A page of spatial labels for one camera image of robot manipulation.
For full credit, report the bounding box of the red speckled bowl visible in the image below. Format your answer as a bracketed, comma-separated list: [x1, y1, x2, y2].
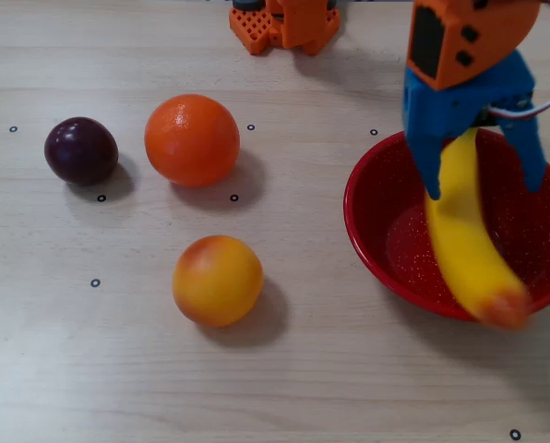
[342, 127, 550, 322]

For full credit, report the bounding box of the orange fruit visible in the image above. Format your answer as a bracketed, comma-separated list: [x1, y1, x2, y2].
[144, 93, 242, 188]

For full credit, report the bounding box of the yellow toy banana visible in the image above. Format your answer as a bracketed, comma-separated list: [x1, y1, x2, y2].
[424, 127, 532, 331]

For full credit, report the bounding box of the dark purple plum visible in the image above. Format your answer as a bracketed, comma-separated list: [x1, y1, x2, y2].
[43, 116, 120, 187]

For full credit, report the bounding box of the orange robot base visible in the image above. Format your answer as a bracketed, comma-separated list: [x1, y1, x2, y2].
[228, 0, 341, 56]

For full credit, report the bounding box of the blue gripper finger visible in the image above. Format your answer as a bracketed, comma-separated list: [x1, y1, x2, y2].
[408, 136, 445, 201]
[498, 110, 548, 193]

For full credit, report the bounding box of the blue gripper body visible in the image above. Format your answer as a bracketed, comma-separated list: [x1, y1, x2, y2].
[402, 50, 537, 139]

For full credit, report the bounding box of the yellow-orange peach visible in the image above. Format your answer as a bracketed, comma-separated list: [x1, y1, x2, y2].
[172, 234, 265, 329]

